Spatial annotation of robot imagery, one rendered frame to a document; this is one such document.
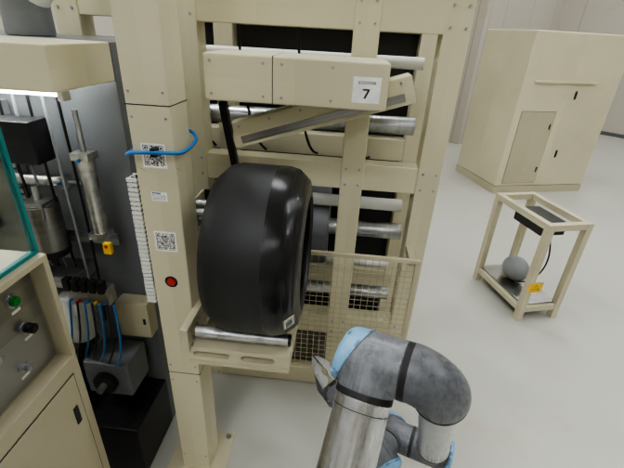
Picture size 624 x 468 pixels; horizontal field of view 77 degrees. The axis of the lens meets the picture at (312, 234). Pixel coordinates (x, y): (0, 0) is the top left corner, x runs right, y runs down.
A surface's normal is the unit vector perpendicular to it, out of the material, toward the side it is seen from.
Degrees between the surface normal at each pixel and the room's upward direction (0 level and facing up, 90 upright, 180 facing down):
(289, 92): 90
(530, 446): 0
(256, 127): 90
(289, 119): 90
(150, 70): 90
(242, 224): 47
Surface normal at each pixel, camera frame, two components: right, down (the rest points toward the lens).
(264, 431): 0.05, -0.89
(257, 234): -0.04, -0.18
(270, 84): -0.09, 0.45
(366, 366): -0.34, -0.26
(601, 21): -0.75, 0.27
